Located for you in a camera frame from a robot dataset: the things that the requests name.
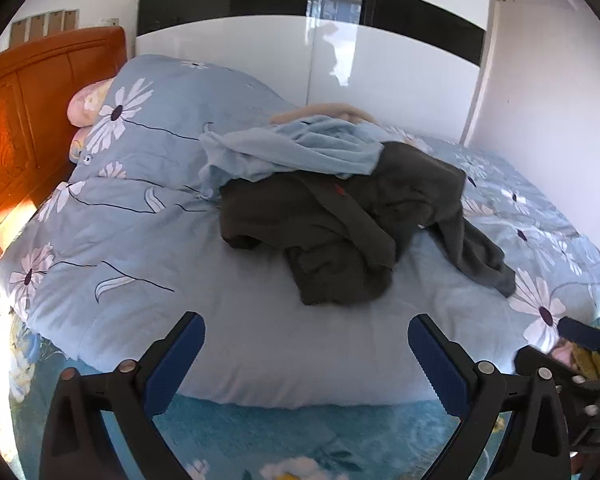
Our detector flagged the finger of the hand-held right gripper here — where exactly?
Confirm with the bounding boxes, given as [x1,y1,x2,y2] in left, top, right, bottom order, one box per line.
[514,346,581,387]
[557,316,600,352]

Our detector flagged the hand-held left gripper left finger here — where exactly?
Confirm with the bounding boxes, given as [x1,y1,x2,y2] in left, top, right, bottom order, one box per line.
[39,311,207,480]

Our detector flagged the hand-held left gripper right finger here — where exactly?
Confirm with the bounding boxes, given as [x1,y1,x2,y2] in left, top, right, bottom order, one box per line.
[407,313,574,480]

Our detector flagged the light blue sweatshirt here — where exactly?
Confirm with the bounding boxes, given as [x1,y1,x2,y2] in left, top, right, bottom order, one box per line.
[199,115,388,201]

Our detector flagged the yellow cloth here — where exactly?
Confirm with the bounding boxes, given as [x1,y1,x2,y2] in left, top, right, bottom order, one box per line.
[572,347,600,380]

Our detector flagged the teal floral blanket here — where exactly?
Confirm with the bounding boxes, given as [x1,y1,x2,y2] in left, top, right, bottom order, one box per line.
[0,280,511,480]

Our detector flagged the blue floral quilt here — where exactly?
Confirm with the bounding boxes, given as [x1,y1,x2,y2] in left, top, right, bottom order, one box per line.
[0,54,600,408]

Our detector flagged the dark grey garment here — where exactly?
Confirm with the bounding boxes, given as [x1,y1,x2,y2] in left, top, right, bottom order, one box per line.
[370,141,517,300]

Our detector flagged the dark olive garment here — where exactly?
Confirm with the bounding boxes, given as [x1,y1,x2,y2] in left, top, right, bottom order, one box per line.
[219,170,398,307]

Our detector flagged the pink pillow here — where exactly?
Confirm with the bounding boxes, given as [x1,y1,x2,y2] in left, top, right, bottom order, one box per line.
[69,127,95,163]
[67,80,115,128]

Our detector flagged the beige garment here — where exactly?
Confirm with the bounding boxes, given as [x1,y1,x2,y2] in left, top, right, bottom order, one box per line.
[270,102,381,126]

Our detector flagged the orange wooden headboard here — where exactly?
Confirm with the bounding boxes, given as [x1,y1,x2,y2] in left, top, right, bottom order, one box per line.
[0,26,128,291]

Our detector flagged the white wardrobe with black stripe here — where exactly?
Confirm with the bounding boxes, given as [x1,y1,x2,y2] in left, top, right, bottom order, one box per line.
[135,0,496,146]

